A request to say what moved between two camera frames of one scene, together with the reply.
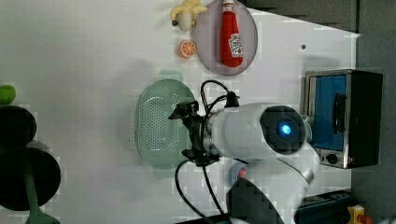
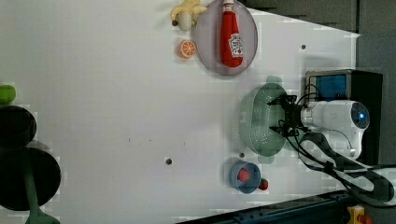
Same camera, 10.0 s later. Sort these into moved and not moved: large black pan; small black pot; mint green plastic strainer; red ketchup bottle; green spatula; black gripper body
Moved: black gripper body; mint green plastic strainer
Not moved: green spatula; small black pot; large black pan; red ketchup bottle
